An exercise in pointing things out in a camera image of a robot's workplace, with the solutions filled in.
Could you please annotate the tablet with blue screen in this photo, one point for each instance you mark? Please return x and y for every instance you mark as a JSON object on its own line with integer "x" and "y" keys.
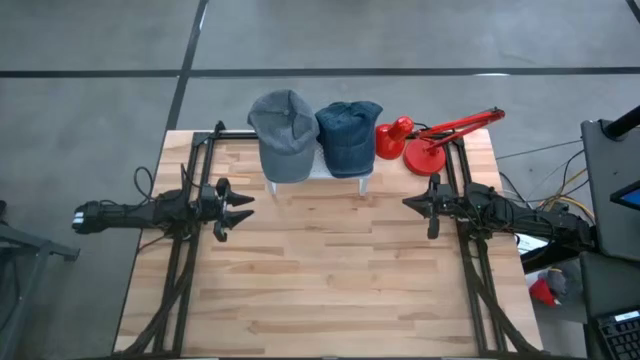
{"x": 631, "y": 197}

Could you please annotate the black round pole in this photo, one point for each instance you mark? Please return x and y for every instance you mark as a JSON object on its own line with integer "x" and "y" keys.
{"x": 622, "y": 125}

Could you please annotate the white paper sheet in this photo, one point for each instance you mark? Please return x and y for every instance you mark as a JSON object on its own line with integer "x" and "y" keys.
{"x": 531, "y": 242}

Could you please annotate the grey cloth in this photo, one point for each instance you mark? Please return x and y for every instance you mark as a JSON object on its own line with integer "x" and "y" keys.
{"x": 557, "y": 282}

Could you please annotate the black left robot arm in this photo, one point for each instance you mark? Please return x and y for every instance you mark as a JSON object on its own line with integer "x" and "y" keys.
{"x": 130, "y": 215}

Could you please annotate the black aluminium table frame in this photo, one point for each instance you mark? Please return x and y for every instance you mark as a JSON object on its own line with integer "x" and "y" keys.
{"x": 235, "y": 135}

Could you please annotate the dark blue denim cap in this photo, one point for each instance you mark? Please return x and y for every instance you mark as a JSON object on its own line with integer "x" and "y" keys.
{"x": 348, "y": 140}

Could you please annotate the red cloth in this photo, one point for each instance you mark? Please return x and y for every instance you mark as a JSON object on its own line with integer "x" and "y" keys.
{"x": 542, "y": 292}

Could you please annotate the grey cotton cap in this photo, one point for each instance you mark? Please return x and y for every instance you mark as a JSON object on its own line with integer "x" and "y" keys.
{"x": 285, "y": 135}

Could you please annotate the black keyboard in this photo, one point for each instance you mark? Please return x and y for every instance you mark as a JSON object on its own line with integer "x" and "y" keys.
{"x": 622, "y": 337}

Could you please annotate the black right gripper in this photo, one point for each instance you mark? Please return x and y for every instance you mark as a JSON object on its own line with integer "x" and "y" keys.
{"x": 444, "y": 200}

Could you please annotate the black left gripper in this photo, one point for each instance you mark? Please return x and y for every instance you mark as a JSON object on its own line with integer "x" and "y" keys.
{"x": 214, "y": 202}

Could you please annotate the red desk lamp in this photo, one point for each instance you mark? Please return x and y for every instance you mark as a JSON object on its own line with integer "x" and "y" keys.
{"x": 425, "y": 157}

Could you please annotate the grey workstation desk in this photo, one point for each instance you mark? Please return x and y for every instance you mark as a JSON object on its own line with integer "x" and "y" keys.
{"x": 612, "y": 225}

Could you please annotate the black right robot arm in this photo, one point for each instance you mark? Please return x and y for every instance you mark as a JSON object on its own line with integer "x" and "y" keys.
{"x": 525, "y": 220}

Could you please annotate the grey metal stand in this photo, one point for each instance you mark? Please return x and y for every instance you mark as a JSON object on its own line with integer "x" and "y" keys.
{"x": 30, "y": 245}

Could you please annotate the white perforated metal shelf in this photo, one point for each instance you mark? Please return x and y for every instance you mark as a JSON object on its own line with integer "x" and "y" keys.
{"x": 320, "y": 170}

